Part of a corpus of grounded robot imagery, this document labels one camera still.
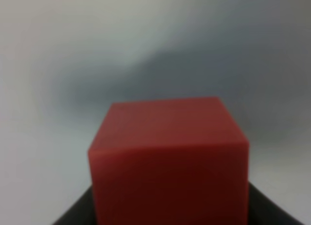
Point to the red cube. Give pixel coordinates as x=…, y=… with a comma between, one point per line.
x=170, y=162

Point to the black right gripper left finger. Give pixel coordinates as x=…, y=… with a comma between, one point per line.
x=81, y=213

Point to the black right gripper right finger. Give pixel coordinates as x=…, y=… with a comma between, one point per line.
x=262, y=211

